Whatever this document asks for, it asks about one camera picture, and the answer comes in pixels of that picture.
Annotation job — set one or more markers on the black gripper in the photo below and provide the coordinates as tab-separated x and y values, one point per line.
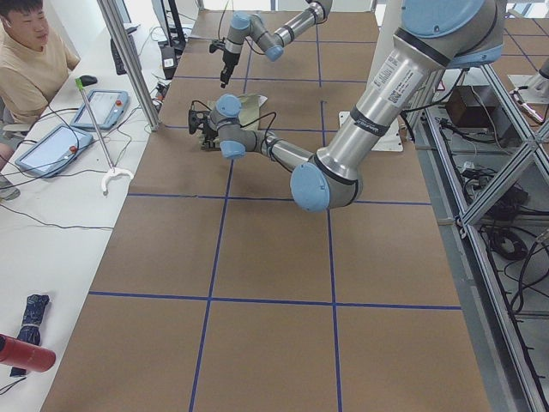
209	136
226	62

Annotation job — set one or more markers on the olive green long-sleeve shirt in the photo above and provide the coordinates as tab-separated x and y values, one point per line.
249	116

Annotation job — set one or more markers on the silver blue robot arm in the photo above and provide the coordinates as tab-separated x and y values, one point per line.
244	26
432	36

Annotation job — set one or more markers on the far blue teach pendant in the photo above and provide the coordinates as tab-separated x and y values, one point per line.
108	107

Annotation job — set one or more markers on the blue teach pendant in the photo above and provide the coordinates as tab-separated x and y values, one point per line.
108	107
52	153

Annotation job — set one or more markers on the black computer mouse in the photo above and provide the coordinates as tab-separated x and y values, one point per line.
87	80

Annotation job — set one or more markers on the silver reacher grabber stick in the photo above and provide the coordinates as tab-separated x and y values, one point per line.
113	171

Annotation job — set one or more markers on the near blue teach pendant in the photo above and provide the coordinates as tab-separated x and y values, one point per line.
52	153

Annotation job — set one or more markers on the person in beige shirt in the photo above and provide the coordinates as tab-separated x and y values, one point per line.
35	61

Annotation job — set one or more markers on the folded dark blue umbrella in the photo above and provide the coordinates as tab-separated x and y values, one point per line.
29	333

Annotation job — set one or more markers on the red cylinder bottle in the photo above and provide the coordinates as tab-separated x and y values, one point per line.
24	355

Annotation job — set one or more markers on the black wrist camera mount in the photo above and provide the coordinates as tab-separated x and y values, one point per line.
217	45
198	120

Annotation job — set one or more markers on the white camera mast pole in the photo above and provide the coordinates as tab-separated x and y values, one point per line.
381	73

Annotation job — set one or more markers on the aluminium frame rail structure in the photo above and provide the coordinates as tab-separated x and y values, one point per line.
490	162

